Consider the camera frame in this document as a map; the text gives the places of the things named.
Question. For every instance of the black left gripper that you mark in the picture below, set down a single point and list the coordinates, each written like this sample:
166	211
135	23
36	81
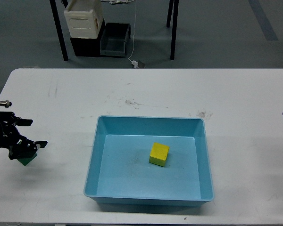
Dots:
9	135

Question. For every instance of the green wooden block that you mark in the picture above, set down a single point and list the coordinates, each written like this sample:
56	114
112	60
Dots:
27	151

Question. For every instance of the yellow wooden block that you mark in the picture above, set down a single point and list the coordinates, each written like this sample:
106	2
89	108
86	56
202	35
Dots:
159	153

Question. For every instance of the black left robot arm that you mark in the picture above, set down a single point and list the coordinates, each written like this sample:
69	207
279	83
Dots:
19	147

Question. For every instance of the blue plastic center box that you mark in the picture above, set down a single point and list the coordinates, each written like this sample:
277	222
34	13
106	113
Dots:
119	170

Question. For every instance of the black storage bin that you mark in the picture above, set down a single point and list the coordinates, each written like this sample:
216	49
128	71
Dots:
88	47

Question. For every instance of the dark grey open bin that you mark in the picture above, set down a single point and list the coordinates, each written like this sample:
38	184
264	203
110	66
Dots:
114	40

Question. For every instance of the black left table leg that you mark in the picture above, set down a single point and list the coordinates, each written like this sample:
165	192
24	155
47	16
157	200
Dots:
58	29

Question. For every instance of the black table leg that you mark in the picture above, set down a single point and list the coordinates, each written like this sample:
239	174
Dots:
172	16
58	29

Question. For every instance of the cream plastic crate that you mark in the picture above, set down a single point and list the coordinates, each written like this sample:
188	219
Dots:
84	18

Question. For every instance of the white power adapter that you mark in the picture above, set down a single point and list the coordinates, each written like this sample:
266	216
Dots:
134	64

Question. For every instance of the black right table leg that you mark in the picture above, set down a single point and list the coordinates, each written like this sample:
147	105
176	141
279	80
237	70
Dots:
172	16

